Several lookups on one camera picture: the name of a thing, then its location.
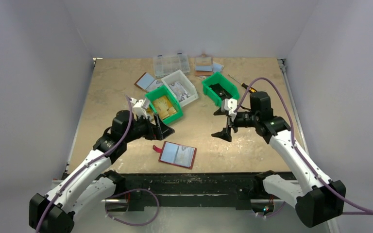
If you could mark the green bin with gold cards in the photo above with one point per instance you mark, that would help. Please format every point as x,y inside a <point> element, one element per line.
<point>164,91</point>

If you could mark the green bin with black cards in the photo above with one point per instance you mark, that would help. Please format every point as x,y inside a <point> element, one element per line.
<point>224,82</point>

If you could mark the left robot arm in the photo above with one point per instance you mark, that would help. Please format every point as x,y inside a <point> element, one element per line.
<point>58,210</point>

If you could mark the silver VIP card in sleeve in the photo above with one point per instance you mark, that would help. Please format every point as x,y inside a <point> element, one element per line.
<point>184,156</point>

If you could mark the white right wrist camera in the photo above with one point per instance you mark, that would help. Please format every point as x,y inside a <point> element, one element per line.
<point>229,106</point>

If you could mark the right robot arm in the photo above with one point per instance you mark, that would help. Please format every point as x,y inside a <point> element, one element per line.
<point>316,198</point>

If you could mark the silver VIP card stack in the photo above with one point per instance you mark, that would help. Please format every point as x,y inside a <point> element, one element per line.
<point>180,92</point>

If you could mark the red card holder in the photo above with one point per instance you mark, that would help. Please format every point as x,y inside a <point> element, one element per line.
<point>167,153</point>

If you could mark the yellow black screwdriver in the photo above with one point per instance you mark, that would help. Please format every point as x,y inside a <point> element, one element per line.
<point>252,90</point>

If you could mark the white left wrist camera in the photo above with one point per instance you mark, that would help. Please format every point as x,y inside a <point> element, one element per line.
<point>140,107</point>

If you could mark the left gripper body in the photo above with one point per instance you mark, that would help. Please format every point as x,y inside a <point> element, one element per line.
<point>142,128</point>

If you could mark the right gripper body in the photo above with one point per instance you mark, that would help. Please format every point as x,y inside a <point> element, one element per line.
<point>231,121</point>

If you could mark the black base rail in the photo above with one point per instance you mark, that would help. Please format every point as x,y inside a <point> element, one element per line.
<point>238,190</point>

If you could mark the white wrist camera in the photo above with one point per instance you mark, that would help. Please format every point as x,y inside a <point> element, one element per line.
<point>229,106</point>
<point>140,107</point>

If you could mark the brown open card holder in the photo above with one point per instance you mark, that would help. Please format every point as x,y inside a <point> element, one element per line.
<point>148,83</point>

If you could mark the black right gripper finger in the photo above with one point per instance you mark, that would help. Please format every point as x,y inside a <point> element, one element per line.
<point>220,112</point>
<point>224,134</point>

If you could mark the clear compartment organizer box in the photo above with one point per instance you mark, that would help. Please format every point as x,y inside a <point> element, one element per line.
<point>167,64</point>

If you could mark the white plastic bin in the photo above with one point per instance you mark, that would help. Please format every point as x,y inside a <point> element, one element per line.
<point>182,78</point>

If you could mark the black VIP card stack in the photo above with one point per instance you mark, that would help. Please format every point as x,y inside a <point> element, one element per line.
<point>221,92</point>

